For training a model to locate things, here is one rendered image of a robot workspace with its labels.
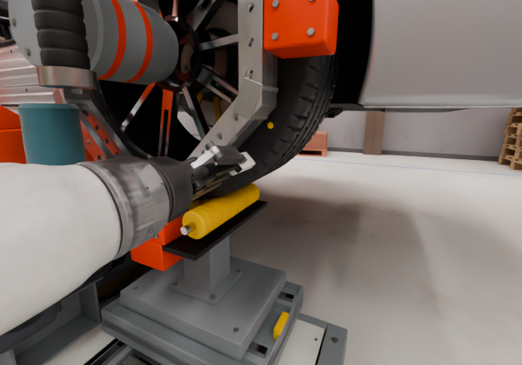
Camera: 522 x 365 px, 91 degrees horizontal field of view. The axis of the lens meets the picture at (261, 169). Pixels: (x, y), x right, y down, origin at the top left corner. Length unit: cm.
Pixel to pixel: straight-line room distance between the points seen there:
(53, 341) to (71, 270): 84
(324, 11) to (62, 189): 33
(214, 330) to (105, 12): 66
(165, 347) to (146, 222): 59
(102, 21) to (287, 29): 26
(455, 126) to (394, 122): 90
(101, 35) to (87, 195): 29
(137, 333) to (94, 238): 67
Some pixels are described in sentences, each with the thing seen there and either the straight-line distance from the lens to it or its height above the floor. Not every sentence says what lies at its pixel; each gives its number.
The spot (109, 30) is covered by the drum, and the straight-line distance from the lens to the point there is 47.
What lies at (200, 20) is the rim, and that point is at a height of 91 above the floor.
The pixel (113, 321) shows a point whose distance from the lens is 93.
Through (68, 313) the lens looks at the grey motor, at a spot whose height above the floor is 12.
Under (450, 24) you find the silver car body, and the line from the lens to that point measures 53.
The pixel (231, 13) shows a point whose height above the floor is 97.
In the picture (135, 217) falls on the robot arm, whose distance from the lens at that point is 24.
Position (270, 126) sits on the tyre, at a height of 70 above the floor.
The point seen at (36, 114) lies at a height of 72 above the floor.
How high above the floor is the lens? 73
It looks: 13 degrees down
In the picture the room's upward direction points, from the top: 1 degrees clockwise
